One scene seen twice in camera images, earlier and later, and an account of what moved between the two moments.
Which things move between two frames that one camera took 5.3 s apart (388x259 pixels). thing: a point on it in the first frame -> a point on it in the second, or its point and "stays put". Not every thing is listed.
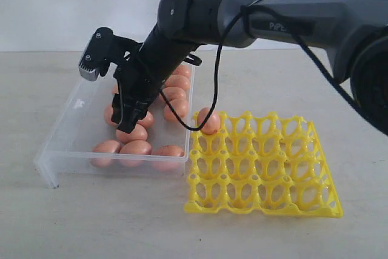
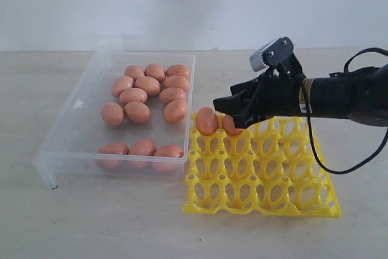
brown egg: [167, 158] stays put
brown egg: [139, 132] -> [230, 125]
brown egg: [108, 113] stays put
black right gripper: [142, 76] -> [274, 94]
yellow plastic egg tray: [254, 162] stays put
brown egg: [212, 124] stays put
